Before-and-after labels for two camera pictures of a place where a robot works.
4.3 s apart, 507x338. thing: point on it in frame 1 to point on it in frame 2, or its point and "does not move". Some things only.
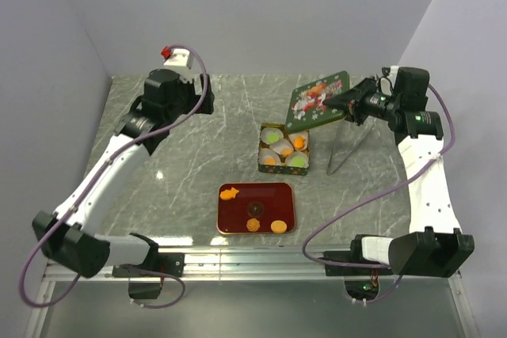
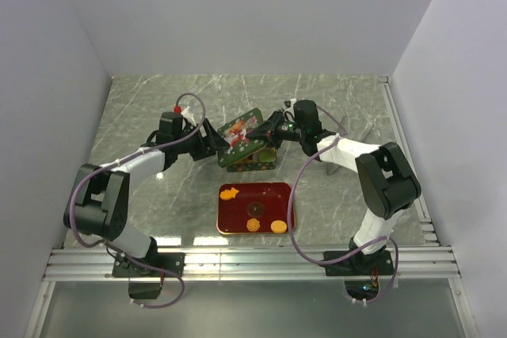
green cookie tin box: (280, 152) to (263, 159)
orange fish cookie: (228, 194) does not move
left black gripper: (206, 104) to (207, 145)
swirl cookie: (253, 225) does not move
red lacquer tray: (266, 202) does not move
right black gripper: (355, 112) to (269, 131)
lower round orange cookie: (278, 226) does not move
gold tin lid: (306, 107) to (234, 132)
